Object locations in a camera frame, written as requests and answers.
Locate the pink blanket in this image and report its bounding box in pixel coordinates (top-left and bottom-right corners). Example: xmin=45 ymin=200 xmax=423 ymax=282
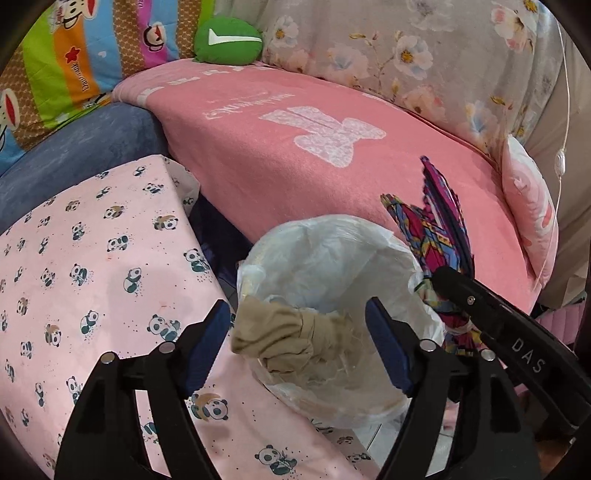
xmin=112 ymin=58 xmax=541 ymax=319

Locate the pink quilted pad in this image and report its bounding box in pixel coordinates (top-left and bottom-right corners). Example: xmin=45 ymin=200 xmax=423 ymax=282
xmin=531 ymin=302 xmax=589 ymax=344

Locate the pink panda print cloth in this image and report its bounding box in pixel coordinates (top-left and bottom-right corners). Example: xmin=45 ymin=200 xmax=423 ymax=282
xmin=0 ymin=154 xmax=384 ymax=480

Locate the colourful cartoon monkey pillow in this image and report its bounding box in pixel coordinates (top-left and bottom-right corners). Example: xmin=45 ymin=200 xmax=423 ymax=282
xmin=0 ymin=0 xmax=218 ymax=160

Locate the pink pillow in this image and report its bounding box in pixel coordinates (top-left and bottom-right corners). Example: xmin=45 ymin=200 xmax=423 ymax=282
xmin=501 ymin=135 xmax=560 ymax=282

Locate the green round cushion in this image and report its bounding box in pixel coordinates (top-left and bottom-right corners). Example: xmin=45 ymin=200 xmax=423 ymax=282
xmin=193 ymin=17 xmax=264 ymax=64

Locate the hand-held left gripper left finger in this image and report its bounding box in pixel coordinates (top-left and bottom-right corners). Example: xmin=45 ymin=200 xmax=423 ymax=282
xmin=54 ymin=299 xmax=232 ymax=480

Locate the magenta patterned cloth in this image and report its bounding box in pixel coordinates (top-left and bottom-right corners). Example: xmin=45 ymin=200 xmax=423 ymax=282
xmin=380 ymin=156 xmax=483 ymax=356

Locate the bin with white plastic bag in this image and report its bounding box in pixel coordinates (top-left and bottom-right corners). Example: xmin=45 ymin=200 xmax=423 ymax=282
xmin=236 ymin=215 xmax=446 ymax=423

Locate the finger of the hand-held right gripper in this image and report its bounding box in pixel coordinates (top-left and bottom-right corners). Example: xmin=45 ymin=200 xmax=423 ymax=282
xmin=431 ymin=266 xmax=509 ymax=343

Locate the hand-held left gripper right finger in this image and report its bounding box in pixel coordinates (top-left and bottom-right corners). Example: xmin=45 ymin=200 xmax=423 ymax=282
xmin=365 ymin=298 xmax=541 ymax=480

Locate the beige cloth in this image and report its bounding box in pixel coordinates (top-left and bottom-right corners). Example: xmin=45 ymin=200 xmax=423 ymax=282
xmin=230 ymin=295 xmax=354 ymax=376

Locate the white cable with switch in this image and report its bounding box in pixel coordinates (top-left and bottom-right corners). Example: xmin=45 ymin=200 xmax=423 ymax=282
xmin=531 ymin=18 xmax=571 ymax=296

